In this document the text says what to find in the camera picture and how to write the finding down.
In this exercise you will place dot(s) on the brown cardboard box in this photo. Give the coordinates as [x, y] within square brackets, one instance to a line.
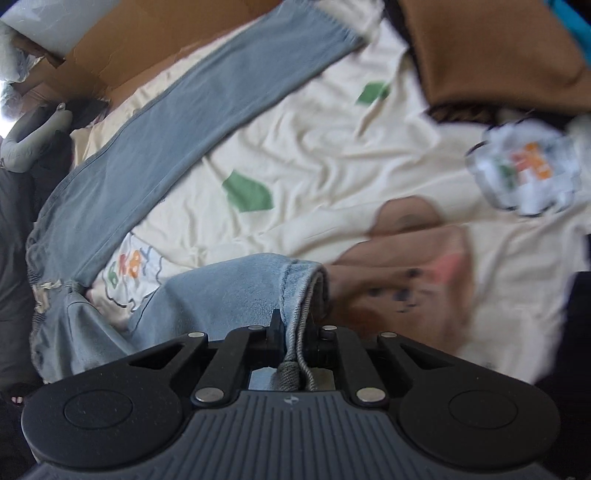
[138, 41]

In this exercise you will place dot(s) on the cream bear print bed sheet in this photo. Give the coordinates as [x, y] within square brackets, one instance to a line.
[323, 152]

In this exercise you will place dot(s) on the light blue jeans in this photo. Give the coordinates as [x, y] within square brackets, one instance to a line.
[184, 129]

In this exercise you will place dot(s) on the black garment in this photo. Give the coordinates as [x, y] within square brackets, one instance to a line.
[87, 113]

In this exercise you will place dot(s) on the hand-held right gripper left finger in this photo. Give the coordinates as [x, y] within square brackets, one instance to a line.
[274, 339]

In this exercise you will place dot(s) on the brown blanket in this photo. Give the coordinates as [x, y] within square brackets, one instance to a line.
[485, 50]

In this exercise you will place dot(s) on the grey neck pillow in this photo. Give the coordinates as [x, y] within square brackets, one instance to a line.
[32, 138]

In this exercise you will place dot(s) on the leopard print cloth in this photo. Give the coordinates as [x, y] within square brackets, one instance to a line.
[461, 115]

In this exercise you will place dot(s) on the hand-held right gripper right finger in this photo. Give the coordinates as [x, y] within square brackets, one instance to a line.
[323, 344]

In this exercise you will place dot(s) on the plastic wrapped bundle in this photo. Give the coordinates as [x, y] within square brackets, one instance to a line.
[14, 55]

